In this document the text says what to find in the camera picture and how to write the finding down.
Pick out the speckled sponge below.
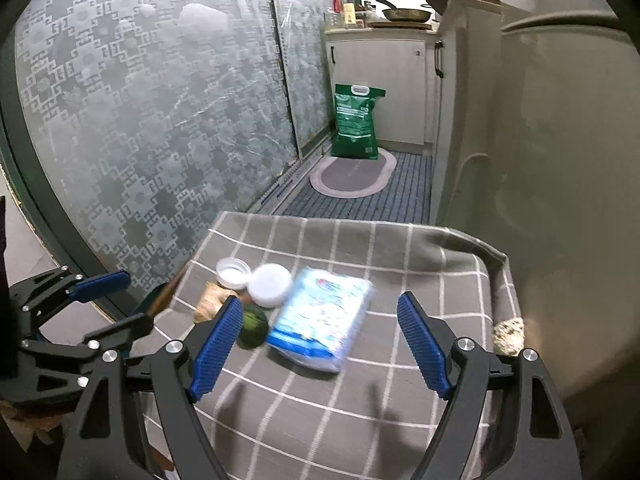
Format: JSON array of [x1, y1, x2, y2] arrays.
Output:
[[492, 318, 525, 356]]

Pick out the green rice bag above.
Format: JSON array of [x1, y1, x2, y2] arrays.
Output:
[[331, 84, 386, 160]]

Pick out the oval pink grey mat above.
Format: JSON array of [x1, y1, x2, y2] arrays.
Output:
[[309, 148, 397, 200]]

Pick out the beige refrigerator side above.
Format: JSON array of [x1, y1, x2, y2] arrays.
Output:
[[432, 0, 639, 397]]

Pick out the grey checked tablecloth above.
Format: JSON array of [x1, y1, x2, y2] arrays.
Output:
[[134, 212, 521, 479]]

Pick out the green avocado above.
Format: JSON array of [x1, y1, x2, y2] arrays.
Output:
[[236, 306, 270, 349]]

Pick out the white kitchen cabinet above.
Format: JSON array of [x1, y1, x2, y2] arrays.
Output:
[[326, 27, 440, 154]]

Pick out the blue white tissue pack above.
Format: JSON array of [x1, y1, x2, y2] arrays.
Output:
[[266, 268, 374, 374]]

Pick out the frying pan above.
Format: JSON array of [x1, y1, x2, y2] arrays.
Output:
[[374, 0, 432, 24]]

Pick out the white round lid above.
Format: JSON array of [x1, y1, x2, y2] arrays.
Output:
[[246, 263, 293, 309]]

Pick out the condiment bottles group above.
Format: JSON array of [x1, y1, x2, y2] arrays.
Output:
[[323, 0, 378, 30]]

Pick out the frosted patterned sliding door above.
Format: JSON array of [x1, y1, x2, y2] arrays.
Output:
[[11, 0, 332, 297]]

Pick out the dark slatted floor mat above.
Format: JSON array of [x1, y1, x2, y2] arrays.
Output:
[[267, 148, 434, 226]]

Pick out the ginger root piece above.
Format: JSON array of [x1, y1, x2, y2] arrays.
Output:
[[194, 282, 235, 324]]

